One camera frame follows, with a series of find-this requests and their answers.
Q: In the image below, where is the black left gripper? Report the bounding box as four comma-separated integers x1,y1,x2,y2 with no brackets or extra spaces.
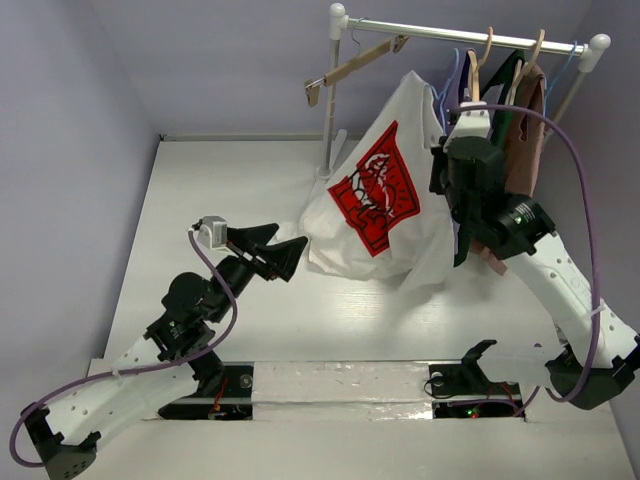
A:
208,223,309,322

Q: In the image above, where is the light blue wire hanger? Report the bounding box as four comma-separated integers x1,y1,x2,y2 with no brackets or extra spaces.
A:
431,48,461,134

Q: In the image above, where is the white t shirt red print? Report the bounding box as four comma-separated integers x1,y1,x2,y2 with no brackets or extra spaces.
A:
276,71,455,291

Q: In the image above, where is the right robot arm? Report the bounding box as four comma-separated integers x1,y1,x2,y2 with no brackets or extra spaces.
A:
429,136,639,410

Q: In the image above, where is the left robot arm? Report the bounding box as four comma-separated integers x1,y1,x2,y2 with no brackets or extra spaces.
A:
9,216,308,479

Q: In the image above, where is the brown t shirt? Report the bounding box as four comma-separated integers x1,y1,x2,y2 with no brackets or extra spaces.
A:
474,62,547,277

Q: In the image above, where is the purple t shirt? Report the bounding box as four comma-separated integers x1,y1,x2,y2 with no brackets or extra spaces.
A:
447,50,471,134

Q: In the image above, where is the dark green t shirt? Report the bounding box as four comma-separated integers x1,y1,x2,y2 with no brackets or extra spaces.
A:
452,48,526,267

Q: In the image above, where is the wooden hanger with purple shirt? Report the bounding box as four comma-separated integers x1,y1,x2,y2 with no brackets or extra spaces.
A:
466,26,494,103

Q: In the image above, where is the wooden hanger with green shirt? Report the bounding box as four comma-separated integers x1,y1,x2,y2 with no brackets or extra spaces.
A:
505,29,546,105

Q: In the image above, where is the beige wooden clip hanger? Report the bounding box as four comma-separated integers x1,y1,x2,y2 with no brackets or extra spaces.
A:
304,15,410,107

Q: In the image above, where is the white metal clothes rack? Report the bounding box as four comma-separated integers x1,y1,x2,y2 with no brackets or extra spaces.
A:
319,2,612,178

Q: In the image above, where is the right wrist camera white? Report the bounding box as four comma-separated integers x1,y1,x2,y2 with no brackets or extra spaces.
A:
443,101,491,151

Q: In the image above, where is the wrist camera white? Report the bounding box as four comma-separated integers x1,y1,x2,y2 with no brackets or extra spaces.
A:
443,101,491,151
193,215,228,250

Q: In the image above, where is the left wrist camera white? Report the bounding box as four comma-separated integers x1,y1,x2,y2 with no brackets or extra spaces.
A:
193,215,228,250

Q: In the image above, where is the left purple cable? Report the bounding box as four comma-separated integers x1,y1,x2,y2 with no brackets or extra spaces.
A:
9,227,239,467

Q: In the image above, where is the purple cable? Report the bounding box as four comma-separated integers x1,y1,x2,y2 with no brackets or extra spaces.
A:
9,227,239,467
447,103,601,417

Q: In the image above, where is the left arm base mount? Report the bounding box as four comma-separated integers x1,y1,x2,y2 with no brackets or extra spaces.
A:
157,362,254,421

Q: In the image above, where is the blue wire hanger far right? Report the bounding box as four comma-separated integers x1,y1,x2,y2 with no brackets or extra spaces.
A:
541,40,579,124

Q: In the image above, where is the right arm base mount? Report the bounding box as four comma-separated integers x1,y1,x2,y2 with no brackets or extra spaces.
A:
423,340,524,420

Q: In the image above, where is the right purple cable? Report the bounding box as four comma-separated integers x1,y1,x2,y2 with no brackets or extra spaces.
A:
447,103,601,417

